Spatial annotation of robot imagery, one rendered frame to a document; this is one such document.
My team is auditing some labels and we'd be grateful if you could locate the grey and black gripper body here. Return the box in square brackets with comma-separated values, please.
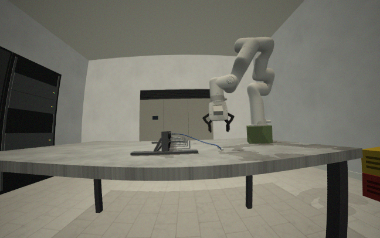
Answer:
[209, 100, 228, 121]

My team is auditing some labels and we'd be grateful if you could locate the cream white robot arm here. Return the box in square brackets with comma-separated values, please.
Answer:
[209, 37, 275, 126]

